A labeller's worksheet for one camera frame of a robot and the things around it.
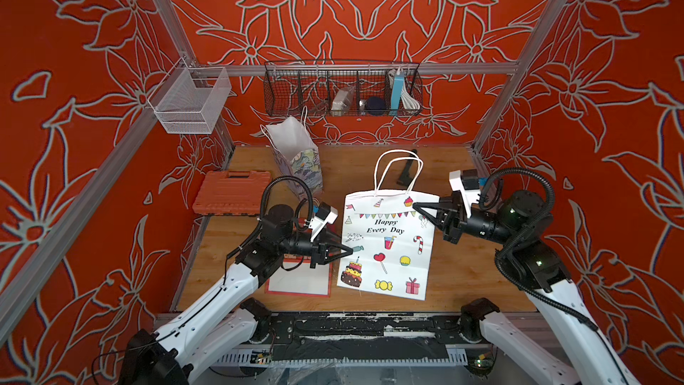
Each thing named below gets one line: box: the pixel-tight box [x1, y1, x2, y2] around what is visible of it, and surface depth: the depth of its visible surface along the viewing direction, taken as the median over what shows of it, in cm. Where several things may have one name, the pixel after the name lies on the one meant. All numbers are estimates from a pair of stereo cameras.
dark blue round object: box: [366, 96, 387, 116], surface depth 98 cm
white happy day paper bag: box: [336, 149, 439, 301], surface depth 60 cm
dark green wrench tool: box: [396, 148, 418, 187], surface depth 110 cm
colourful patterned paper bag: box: [260, 106, 324, 199], surface depth 91 cm
